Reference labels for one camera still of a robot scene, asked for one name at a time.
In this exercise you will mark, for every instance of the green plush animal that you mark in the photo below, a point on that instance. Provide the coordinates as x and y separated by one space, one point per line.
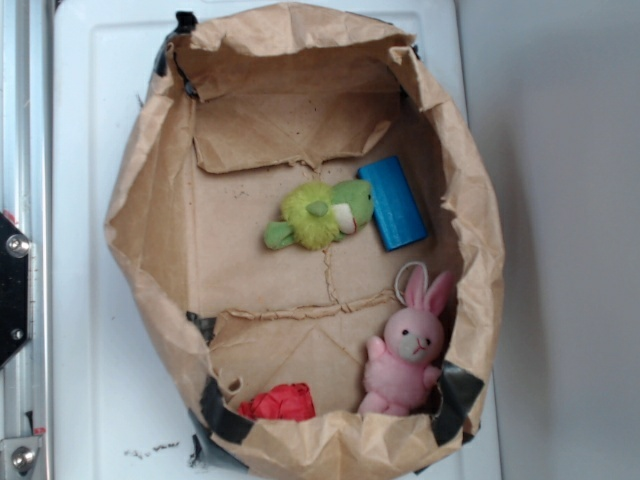
316 214

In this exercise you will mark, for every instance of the aluminium frame rail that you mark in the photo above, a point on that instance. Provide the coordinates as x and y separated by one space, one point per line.
24 380

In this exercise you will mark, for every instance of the pink plush bunny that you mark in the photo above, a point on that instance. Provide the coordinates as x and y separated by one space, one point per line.
400 371

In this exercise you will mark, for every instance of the silver corner bracket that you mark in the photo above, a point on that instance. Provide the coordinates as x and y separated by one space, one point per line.
19 457

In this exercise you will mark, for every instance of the black corner bracket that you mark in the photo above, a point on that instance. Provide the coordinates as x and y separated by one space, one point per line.
15 301

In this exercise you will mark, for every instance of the brown paper bag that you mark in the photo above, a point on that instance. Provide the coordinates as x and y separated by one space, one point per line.
239 111

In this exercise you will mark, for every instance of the blue wooden block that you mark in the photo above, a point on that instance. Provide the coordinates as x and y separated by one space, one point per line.
396 213

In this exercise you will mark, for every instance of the red crumpled paper ball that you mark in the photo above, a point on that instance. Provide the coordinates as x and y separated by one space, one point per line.
282 402

